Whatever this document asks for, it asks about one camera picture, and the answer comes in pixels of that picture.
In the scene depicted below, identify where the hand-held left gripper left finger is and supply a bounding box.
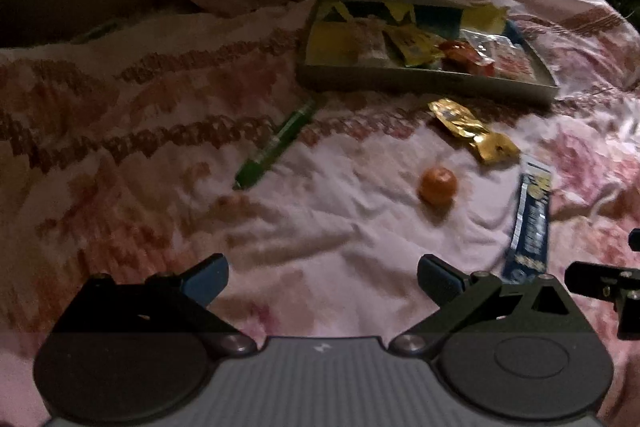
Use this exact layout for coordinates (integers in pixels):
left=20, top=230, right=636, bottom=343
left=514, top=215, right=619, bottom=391
left=47, top=253, right=258, bottom=355

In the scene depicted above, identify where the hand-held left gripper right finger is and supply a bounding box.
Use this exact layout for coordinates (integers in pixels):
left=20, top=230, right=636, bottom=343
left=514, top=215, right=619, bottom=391
left=390, top=253, right=585, bottom=355

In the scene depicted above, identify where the blue stick snack packet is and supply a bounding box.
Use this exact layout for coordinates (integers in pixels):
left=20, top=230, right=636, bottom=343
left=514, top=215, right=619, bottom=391
left=501, top=157, right=553, bottom=285

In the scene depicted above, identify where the orange mandarin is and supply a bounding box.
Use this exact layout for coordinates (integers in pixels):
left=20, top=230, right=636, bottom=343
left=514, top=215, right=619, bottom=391
left=418, top=166, right=458, bottom=206

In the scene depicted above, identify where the green marker pen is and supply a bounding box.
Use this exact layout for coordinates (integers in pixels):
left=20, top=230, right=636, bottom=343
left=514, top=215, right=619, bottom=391
left=234, top=99, right=317, bottom=190

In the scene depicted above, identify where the gold snack packet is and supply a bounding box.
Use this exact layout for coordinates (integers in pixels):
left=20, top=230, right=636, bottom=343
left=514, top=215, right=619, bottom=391
left=427, top=98, right=521, bottom=166

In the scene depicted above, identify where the grey tin box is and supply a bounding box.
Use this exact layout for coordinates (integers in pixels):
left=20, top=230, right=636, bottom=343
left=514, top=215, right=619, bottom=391
left=296, top=0, right=560, bottom=106

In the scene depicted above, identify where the red and white snack packet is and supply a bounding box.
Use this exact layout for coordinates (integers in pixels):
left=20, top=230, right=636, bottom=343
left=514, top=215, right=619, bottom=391
left=492, top=47, right=536, bottom=82

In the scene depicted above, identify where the yellow snack packet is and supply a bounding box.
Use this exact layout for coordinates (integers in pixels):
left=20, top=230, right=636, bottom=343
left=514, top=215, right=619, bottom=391
left=382, top=27, right=446, bottom=68

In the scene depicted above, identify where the clear plastic snack packet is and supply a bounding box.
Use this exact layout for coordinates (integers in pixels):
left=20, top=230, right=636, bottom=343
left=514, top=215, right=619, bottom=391
left=460, top=27, right=516, bottom=58

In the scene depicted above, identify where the pale pink snack packet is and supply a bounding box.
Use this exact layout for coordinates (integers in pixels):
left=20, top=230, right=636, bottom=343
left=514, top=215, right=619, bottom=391
left=350, top=19, right=396, bottom=62

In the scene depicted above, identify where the pink floral blanket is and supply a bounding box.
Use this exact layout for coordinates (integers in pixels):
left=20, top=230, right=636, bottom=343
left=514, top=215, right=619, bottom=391
left=0, top=0, right=640, bottom=427

